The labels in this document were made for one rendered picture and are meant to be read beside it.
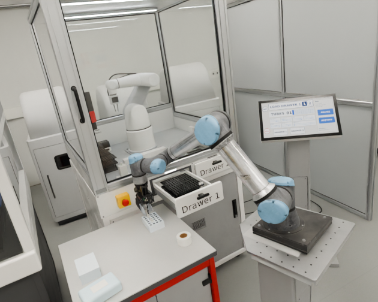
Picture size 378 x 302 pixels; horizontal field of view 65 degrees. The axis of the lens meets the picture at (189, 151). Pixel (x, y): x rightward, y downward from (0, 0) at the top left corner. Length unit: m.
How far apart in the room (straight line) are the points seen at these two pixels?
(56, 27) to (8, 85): 3.29
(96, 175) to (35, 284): 0.59
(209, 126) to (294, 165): 1.22
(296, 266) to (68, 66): 1.35
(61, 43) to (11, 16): 3.29
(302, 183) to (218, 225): 0.71
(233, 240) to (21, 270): 1.47
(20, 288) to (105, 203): 0.55
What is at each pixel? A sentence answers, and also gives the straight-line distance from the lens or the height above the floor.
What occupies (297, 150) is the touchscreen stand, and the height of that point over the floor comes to 0.83.
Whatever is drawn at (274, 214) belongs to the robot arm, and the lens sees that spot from 1.26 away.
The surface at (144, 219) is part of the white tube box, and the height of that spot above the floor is 0.80.
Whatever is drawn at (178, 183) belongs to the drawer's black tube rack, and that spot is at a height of 0.90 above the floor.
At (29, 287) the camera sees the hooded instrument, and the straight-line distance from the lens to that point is 1.71.
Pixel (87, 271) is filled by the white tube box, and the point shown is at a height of 0.81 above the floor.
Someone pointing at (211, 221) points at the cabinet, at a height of 0.45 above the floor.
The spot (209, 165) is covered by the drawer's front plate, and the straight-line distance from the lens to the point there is 1.96.
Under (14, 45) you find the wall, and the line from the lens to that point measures 4.83.
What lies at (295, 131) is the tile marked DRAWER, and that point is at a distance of 2.14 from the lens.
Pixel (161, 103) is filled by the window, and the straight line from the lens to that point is 1.75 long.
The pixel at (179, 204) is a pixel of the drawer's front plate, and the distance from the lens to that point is 1.54.
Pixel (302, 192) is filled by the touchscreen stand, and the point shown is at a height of 0.49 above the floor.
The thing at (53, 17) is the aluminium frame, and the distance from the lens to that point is 1.60.
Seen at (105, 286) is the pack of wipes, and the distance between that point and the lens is 1.33.
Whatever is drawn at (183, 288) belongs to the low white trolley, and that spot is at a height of 0.62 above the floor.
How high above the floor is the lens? 1.65
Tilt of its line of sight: 19 degrees down
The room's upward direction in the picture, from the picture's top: 9 degrees counter-clockwise
